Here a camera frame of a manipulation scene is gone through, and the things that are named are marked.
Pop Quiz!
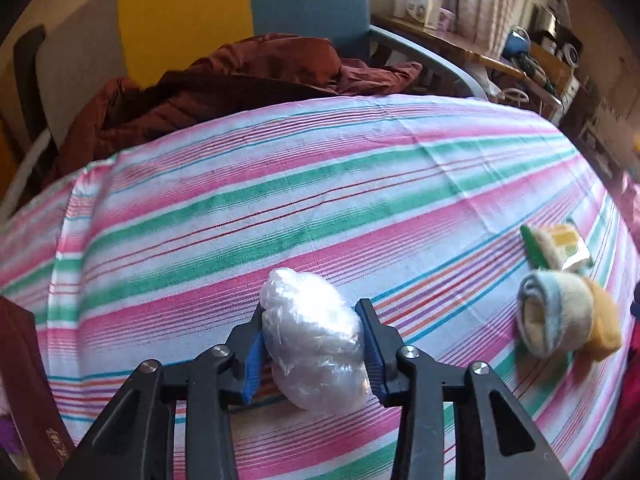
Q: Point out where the metal pot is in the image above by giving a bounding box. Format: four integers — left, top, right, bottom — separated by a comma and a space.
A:
534, 6, 560, 37

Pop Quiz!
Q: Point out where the maroon cloth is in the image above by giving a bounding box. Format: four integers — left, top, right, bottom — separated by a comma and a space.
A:
47, 33, 423, 186

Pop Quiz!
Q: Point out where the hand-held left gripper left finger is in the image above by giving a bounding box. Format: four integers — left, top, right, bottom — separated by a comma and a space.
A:
57, 301, 267, 480

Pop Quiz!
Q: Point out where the blue round object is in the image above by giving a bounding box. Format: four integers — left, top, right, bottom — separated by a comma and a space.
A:
502, 29, 532, 62

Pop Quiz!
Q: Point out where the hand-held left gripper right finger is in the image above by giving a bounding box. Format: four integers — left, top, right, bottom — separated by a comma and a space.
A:
354, 298, 571, 480

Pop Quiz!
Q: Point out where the yellow sock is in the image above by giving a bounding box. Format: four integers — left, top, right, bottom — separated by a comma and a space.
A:
575, 279, 624, 362

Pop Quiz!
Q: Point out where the white bundle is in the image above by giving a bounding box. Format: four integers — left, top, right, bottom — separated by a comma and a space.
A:
259, 267, 374, 416

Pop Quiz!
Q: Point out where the wooden side desk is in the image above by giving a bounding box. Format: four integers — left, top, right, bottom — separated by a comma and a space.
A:
371, 14, 566, 112

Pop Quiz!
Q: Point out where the gold lined gift box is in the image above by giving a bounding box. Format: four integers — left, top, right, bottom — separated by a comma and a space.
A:
0, 295, 77, 480

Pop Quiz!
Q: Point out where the cream blue rolled sock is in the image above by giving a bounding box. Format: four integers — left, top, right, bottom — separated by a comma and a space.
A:
517, 270, 597, 359

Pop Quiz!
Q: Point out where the grey bed frame rail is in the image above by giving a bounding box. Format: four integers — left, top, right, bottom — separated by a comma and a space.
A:
369, 25, 490, 102

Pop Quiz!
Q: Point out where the white bed rail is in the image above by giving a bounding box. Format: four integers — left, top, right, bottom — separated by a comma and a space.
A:
0, 127, 55, 213

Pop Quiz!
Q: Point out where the grey yellow blue headboard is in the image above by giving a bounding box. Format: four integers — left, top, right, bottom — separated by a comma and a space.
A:
30, 0, 373, 108

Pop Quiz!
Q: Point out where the striped bedsheet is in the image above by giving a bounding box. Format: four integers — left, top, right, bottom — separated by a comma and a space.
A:
0, 94, 640, 480

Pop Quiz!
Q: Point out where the green yellow packet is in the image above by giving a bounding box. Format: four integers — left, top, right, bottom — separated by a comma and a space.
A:
519, 222, 594, 272

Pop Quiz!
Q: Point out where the checked curtain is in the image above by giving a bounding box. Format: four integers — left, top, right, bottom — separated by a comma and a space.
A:
459, 0, 532, 57

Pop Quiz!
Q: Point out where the large white carton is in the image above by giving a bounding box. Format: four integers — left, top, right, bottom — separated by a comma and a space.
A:
405, 0, 446, 29

